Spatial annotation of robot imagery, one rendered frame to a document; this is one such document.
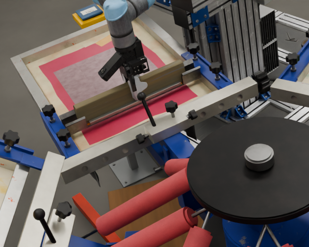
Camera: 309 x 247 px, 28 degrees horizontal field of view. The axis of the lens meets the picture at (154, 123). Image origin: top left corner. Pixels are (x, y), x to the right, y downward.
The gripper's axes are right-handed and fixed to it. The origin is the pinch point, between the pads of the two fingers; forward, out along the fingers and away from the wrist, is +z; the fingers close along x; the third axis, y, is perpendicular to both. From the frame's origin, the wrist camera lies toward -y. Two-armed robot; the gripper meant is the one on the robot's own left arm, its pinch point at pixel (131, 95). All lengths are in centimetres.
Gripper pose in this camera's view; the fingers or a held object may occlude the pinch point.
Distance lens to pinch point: 211.0
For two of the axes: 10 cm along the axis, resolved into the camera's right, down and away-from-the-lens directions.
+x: -4.2, -5.0, 7.6
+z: 1.9, 7.7, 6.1
